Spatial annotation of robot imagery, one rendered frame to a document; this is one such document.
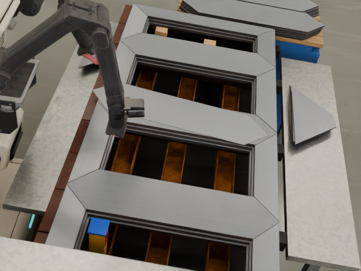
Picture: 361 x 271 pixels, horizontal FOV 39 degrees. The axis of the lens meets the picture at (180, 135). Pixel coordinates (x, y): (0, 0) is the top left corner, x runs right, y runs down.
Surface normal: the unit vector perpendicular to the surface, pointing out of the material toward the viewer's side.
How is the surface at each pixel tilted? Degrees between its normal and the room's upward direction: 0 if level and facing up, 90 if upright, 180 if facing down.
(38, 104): 0
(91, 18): 25
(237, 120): 0
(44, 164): 0
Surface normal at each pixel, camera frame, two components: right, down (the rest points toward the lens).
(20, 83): 0.13, -0.70
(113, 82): 0.15, 0.86
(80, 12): 0.49, -0.47
